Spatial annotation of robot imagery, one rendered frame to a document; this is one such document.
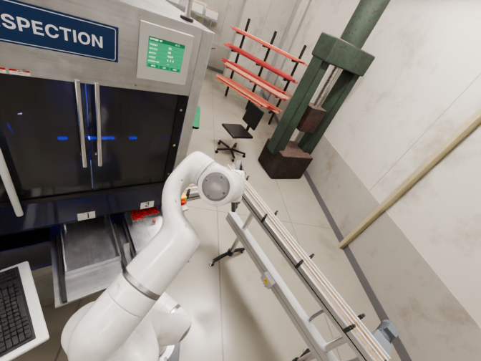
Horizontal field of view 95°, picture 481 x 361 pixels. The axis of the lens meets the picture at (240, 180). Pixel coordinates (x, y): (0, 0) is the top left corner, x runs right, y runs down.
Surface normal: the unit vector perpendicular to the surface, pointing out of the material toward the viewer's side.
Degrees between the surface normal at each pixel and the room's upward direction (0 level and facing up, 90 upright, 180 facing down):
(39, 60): 90
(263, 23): 90
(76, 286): 0
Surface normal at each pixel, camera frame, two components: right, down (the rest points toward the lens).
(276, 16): 0.11, 0.65
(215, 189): -0.16, -0.02
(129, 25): 0.52, 0.66
